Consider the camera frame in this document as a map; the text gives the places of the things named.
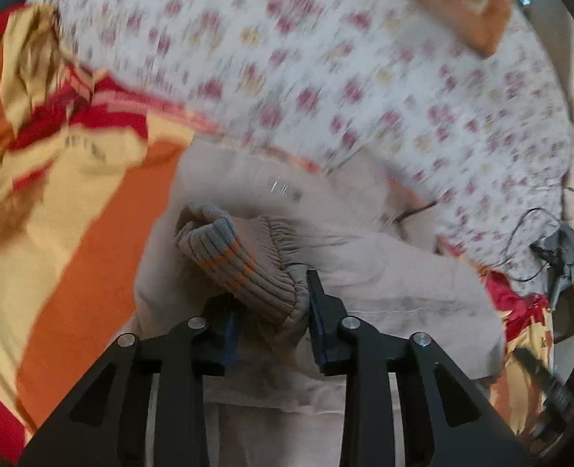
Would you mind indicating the orange red yellow blanket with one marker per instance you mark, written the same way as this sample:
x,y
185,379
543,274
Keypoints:
x,y
85,169

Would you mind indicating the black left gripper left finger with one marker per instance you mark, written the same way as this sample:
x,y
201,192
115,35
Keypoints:
x,y
143,399

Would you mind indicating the beige jacket with ribbed cuffs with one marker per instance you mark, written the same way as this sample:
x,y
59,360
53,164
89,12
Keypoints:
x,y
273,407

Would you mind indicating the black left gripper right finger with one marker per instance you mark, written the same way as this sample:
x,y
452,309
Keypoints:
x,y
408,383

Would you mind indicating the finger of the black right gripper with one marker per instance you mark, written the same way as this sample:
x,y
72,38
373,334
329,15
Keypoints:
x,y
557,416

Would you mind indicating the white floral bed sheet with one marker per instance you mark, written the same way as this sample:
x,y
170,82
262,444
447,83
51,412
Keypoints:
x,y
323,79

